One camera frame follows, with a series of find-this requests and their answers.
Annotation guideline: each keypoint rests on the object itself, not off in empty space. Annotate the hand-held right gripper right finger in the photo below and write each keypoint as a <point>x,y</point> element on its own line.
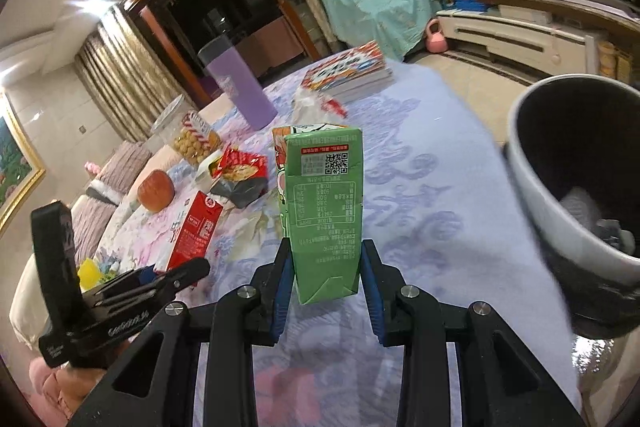
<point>374,302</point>

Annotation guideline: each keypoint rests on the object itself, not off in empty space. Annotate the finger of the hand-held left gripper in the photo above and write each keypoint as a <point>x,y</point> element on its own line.
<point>185,272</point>
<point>142,276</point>

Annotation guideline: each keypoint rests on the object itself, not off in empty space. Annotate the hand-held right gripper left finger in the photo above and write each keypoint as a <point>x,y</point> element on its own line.
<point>281,302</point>

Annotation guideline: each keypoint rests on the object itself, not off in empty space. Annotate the red and white box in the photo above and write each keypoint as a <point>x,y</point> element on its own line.
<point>195,232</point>

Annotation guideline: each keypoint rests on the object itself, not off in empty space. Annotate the green drink carton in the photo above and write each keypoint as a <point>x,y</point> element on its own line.
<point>325,217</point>

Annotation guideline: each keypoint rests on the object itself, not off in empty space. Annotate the white trash bin black liner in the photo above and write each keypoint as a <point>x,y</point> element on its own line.
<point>550,217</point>

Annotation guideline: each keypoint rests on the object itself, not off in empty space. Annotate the person's left forearm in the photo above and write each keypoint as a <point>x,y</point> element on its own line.
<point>55,392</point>

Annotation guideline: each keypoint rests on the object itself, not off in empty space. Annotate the pink striped cushion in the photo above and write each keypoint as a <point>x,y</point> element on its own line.
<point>120,167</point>
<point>95,227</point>

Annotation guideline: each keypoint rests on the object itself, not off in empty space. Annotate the cream sofa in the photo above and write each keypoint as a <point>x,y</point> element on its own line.
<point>25,307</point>

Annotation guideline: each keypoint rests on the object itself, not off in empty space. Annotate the red apple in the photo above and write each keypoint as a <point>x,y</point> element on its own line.
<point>156,192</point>

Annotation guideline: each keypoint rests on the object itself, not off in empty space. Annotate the pink plush toy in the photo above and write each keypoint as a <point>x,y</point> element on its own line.
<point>91,167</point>

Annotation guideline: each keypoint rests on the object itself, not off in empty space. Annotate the dark grey snack wrapper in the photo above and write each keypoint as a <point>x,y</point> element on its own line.
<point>245,196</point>

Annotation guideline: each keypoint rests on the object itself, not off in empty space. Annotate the gold framed painting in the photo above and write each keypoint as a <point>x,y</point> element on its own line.
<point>15,167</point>

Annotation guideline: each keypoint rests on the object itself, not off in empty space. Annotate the small white cup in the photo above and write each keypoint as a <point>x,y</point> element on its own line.
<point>207,172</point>

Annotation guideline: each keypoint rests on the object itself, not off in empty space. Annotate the red snack packet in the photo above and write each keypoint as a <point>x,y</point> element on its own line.
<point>240,167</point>

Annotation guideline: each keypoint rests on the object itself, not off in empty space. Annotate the clear jar of snack balls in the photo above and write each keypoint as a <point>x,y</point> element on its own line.
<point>192,142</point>

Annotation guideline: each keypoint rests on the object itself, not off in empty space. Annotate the purple drink bottle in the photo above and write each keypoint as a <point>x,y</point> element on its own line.
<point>240,87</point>

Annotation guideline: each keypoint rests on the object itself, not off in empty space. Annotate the white plastic wrapper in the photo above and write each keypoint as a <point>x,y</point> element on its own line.
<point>307,107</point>

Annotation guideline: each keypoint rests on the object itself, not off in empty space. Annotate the stack of picture books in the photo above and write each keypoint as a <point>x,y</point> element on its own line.
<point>345,72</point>

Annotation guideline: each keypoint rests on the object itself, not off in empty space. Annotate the wooden framed glass door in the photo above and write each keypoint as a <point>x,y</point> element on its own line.
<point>210,7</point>

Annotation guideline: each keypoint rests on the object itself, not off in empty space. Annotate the pink kettlebell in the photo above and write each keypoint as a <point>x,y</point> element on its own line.
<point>435,41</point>

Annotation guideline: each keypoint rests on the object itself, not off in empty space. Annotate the teal covered armchair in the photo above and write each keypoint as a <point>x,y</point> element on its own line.
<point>380,7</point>

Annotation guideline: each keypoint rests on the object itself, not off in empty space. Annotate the cream television cabinet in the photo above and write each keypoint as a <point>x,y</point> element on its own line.
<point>500,29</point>

